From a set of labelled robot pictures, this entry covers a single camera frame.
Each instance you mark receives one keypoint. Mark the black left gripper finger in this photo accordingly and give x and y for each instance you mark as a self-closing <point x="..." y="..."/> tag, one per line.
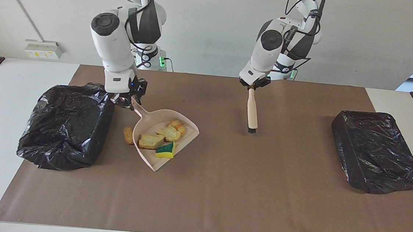
<point x="267" y="82"/>
<point x="244" y="83"/>

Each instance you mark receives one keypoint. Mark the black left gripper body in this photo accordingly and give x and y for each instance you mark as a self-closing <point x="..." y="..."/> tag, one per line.
<point x="256" y="83"/>

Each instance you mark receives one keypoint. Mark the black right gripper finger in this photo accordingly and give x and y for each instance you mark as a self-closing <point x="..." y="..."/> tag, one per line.
<point x="123" y="101"/>

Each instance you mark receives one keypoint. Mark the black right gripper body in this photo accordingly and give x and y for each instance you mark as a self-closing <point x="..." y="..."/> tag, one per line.
<point x="138" y="86"/>

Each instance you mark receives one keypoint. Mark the beige hand brush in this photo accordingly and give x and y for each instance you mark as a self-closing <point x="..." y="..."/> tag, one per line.
<point x="253" y="112"/>

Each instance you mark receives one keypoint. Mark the pink plastic dustpan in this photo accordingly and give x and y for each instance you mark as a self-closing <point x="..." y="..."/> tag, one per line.
<point x="151" y="121"/>

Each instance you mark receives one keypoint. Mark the brown cork-like lump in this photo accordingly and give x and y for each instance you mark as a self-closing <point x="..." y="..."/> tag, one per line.
<point x="128" y="135"/>

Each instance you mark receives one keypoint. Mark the large beige foam chunk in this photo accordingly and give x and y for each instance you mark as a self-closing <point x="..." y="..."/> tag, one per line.
<point x="151" y="141"/>

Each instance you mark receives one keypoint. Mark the small beige foam chunk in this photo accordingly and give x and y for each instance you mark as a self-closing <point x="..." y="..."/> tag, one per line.
<point x="169" y="132"/>

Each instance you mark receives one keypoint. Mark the striped orange bread piece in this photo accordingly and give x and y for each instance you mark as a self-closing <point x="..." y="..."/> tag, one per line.
<point x="178" y="125"/>

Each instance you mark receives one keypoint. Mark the yellow green sponge piece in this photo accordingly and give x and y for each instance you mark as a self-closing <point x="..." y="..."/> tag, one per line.
<point x="166" y="151"/>

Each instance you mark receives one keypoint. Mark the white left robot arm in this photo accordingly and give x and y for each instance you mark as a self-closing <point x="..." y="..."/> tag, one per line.
<point x="266" y="54"/>

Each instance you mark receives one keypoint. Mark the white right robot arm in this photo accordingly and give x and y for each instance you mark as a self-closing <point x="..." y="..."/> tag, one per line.
<point x="110" y="45"/>

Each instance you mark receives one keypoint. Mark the open bin with black bag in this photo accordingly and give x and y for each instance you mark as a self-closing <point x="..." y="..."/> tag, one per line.
<point x="65" y="130"/>

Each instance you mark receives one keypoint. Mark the flat bin with black bag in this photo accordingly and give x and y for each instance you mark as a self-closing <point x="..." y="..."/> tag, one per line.
<point x="373" y="151"/>

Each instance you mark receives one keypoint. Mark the brown paper table mat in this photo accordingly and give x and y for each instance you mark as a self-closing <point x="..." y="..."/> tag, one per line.
<point x="198" y="215"/>

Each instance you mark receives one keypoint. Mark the white wall socket box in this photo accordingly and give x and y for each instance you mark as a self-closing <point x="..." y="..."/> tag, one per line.
<point x="44" y="49"/>

